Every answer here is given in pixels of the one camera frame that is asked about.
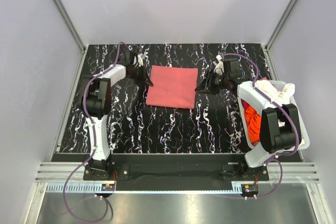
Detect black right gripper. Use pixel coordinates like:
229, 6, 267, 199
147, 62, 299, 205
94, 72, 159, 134
194, 69, 229, 95

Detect salmon pink t shirt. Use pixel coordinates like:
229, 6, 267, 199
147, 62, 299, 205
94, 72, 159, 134
146, 66, 198, 109

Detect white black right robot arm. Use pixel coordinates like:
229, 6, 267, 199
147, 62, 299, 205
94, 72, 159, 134
195, 53, 302, 180

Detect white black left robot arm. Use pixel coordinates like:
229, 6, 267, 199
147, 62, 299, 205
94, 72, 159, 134
80, 50, 153, 180

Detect white plastic laundry basket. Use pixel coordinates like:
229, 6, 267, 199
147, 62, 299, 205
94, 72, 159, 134
237, 81, 310, 150

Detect magenta t shirt in basket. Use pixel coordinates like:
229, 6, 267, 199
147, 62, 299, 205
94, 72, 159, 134
242, 101, 249, 109

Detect black marble pattern mat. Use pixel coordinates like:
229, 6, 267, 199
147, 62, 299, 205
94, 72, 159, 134
56, 42, 276, 154

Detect white t shirt in basket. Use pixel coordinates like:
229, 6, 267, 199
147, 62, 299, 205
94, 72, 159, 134
256, 78, 309, 147

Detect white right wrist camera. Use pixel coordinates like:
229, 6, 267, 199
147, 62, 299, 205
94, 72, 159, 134
213, 55, 224, 76

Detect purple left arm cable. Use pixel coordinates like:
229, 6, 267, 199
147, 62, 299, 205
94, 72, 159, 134
64, 41, 131, 221

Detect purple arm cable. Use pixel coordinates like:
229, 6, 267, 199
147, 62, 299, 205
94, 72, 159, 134
64, 41, 131, 221
220, 52, 301, 201

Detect right aluminium frame post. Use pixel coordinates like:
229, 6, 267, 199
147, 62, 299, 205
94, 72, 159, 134
266, 0, 316, 49

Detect aluminium frame post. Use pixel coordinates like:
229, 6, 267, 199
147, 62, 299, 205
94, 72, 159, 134
266, 0, 316, 49
36, 0, 87, 53

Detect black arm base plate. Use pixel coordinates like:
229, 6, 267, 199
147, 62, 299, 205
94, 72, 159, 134
83, 154, 269, 193

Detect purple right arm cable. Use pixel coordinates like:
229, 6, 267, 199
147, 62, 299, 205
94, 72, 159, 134
220, 52, 301, 201

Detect left aluminium frame post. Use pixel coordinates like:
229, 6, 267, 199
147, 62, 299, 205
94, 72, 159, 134
36, 0, 87, 53

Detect slotted grey cable duct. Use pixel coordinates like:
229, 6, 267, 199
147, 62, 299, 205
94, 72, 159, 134
46, 183, 116, 194

